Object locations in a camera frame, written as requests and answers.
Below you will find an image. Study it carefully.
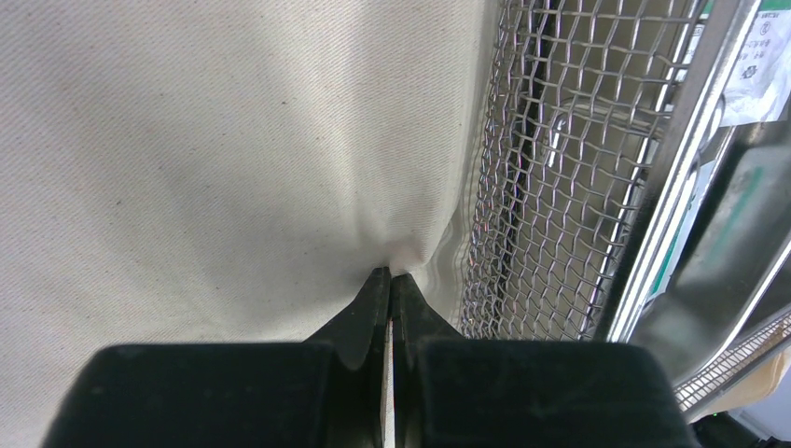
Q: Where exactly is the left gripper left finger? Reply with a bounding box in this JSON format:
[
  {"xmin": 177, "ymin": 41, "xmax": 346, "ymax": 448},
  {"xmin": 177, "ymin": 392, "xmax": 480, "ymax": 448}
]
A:
[{"xmin": 43, "ymin": 268, "xmax": 392, "ymax": 447}]

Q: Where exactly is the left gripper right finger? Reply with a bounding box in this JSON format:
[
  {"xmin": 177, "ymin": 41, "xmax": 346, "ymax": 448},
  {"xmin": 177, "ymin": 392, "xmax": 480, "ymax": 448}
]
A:
[{"xmin": 390, "ymin": 275, "xmax": 695, "ymax": 447}]

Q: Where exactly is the beige cloth wrap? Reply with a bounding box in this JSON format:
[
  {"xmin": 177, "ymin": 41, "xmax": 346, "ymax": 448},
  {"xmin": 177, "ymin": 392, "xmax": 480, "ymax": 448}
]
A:
[{"xmin": 1, "ymin": 1, "xmax": 498, "ymax": 447}]

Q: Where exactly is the green white packet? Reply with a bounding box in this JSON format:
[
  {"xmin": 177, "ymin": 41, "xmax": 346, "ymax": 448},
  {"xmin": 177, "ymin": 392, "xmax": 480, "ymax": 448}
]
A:
[{"xmin": 647, "ymin": 161, "xmax": 764, "ymax": 302}]

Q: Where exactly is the left steel tray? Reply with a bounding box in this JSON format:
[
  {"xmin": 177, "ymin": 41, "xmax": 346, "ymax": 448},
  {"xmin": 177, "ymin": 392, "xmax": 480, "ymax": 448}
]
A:
[{"xmin": 594, "ymin": 1, "xmax": 790, "ymax": 383}]

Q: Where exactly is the white sterile pouch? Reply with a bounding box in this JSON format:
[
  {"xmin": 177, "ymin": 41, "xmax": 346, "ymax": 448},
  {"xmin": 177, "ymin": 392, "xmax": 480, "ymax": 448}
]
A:
[{"xmin": 720, "ymin": 1, "xmax": 790, "ymax": 127}]

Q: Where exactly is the wire mesh steel basket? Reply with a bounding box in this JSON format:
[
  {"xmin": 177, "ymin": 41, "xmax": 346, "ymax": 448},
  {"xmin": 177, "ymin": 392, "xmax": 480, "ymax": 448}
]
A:
[{"xmin": 459, "ymin": 1, "xmax": 790, "ymax": 417}]

